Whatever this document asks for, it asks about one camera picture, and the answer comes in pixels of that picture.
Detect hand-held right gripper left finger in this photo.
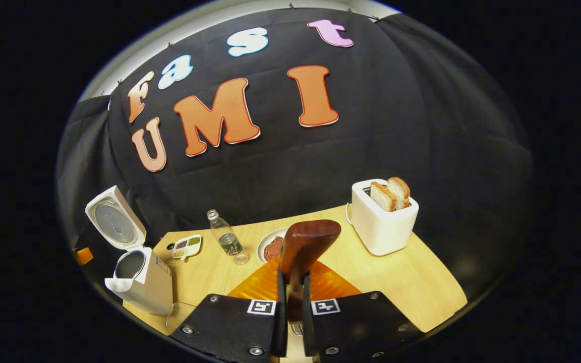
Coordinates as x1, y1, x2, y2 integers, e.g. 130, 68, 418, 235
169, 255, 288, 363

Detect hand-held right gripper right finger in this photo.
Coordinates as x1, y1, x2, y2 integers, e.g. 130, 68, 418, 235
302, 260, 425, 363

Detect white rice cooker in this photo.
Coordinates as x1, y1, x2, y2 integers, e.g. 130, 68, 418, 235
85, 185, 174, 316

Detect brown wooden spoon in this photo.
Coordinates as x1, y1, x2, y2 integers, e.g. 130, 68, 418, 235
279, 219, 342, 326

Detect white round plate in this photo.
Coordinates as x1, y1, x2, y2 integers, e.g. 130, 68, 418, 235
257, 227, 291, 264

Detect clear plastic water bottle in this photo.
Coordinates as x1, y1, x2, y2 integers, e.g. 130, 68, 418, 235
206, 209, 250, 265

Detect white divided seasoning dish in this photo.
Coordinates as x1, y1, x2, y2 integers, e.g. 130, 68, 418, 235
171, 234, 203, 262

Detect white toaster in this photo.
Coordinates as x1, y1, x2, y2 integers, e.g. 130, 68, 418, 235
350, 179, 420, 256

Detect toast bread slice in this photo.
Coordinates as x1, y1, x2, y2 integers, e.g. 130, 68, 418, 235
370, 181, 397, 212
387, 177, 411, 210

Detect black backdrop cloth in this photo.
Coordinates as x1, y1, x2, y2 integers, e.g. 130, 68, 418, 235
56, 8, 534, 303

